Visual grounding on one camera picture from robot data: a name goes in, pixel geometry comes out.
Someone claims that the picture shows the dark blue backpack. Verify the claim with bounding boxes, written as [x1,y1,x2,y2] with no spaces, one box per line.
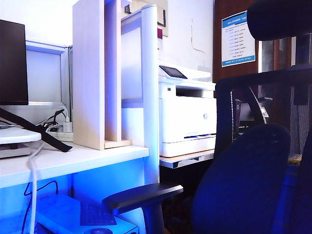
[0,108,73,153]

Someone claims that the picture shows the black chair armrest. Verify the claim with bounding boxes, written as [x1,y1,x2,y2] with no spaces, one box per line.
[101,184,184,234]

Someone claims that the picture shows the dark chair lumbar cushion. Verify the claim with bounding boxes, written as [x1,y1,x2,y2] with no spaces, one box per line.
[191,123,291,234]

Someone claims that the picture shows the grey desk partition panel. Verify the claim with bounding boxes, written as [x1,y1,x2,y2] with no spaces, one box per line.
[25,40,73,106]

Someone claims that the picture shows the black chair headrest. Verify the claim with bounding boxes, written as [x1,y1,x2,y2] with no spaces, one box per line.
[246,0,312,41]

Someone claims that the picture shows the white HP printer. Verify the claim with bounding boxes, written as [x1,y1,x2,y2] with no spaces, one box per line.
[158,65,218,158]

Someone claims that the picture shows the wooden printer table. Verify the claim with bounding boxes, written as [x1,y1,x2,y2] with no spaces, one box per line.
[159,149,216,170]

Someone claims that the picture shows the light wooden file organizer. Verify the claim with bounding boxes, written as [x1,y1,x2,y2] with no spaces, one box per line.
[72,0,134,151]

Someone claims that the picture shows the dark brown wooden door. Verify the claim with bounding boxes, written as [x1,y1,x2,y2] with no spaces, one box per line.
[212,0,259,84]

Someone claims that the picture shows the white power strip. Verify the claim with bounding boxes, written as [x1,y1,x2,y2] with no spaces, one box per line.
[46,130,74,143]

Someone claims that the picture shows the dark keyboard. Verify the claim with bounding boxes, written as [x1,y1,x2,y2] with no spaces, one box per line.
[79,203,117,226]

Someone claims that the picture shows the white monitor riser shelf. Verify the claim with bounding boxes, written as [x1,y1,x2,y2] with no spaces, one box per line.
[0,127,42,145]

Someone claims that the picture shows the grey monitor stand base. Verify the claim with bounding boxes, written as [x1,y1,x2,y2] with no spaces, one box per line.
[0,143,32,159]

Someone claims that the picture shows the black computer monitor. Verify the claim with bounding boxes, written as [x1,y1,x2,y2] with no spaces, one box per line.
[0,19,29,106]

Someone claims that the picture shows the white partition post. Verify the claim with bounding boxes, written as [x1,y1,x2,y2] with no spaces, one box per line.
[141,4,160,186]

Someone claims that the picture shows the dark picture frame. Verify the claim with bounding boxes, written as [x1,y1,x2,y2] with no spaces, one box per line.
[157,9,167,27]

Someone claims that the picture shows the black power cables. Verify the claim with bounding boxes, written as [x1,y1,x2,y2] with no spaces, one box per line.
[40,109,65,134]

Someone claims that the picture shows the blue bordered wall poster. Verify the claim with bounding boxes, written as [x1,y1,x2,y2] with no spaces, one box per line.
[221,11,256,68]

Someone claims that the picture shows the thick white cable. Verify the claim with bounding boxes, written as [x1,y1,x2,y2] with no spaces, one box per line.
[27,125,58,234]

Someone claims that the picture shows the thin dark cable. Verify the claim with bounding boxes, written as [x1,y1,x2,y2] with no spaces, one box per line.
[20,180,59,234]

